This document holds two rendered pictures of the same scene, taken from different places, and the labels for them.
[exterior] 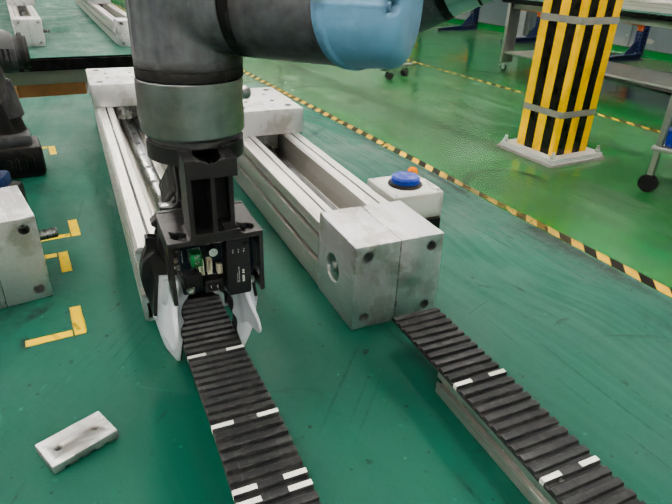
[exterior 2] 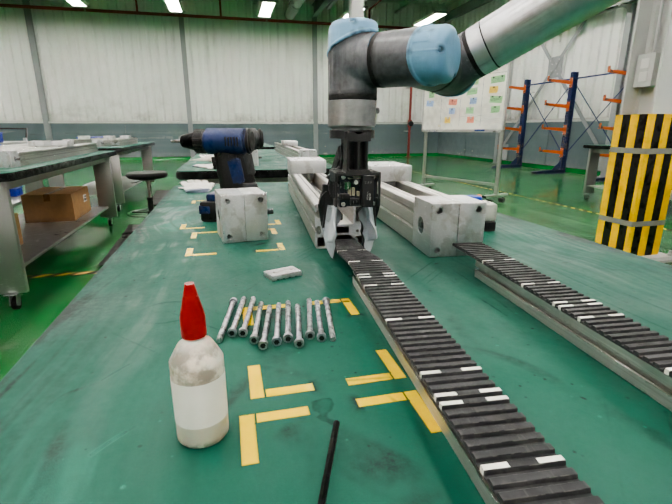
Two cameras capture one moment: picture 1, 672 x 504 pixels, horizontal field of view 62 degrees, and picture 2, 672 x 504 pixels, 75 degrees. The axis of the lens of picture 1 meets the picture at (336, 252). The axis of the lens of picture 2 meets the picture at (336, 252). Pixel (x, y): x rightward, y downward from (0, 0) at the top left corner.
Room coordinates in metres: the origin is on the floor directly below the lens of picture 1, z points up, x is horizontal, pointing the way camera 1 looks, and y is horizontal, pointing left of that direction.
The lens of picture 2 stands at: (-0.29, -0.06, 1.00)
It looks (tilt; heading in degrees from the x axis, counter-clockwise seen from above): 16 degrees down; 16
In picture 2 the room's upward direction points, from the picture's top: straight up
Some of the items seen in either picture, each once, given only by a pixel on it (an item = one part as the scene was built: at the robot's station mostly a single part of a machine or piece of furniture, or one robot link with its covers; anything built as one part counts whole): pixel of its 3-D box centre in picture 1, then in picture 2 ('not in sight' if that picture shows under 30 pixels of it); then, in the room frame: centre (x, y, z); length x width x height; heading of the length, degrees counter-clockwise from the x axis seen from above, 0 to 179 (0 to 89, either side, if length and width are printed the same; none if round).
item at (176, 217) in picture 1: (203, 212); (352, 169); (0.40, 0.11, 0.94); 0.09 x 0.08 x 0.12; 25
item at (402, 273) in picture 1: (386, 259); (453, 224); (0.53, -0.06, 0.83); 0.12 x 0.09 x 0.10; 115
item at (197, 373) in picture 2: not in sight; (196, 361); (-0.05, 0.11, 0.84); 0.04 x 0.04 x 0.12
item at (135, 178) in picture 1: (141, 157); (315, 195); (0.85, 0.32, 0.82); 0.80 x 0.10 x 0.09; 25
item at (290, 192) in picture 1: (256, 146); (382, 193); (0.93, 0.14, 0.82); 0.80 x 0.10 x 0.09; 25
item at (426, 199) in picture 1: (397, 203); (467, 214); (0.73, -0.08, 0.81); 0.10 x 0.08 x 0.06; 115
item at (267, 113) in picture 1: (255, 118); (383, 175); (0.93, 0.14, 0.87); 0.16 x 0.11 x 0.07; 25
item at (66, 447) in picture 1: (77, 440); (282, 273); (0.30, 0.19, 0.78); 0.05 x 0.03 x 0.01; 139
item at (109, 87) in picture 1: (121, 93); (305, 169); (1.08, 0.42, 0.87); 0.16 x 0.11 x 0.07; 25
